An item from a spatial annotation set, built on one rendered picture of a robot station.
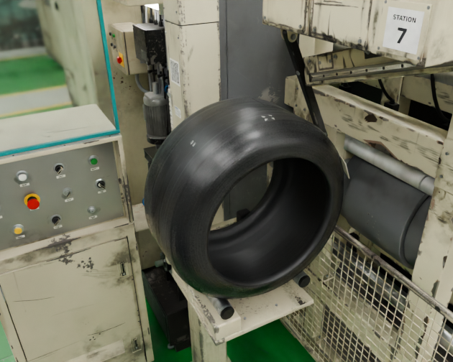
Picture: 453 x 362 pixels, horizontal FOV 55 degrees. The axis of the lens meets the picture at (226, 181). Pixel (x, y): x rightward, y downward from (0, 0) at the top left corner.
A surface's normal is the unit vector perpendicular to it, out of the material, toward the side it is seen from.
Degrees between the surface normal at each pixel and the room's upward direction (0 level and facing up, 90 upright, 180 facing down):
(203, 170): 58
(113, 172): 90
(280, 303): 0
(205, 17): 90
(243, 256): 6
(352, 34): 90
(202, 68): 90
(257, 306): 0
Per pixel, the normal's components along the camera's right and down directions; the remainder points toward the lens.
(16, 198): 0.47, 0.43
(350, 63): -0.88, 0.24
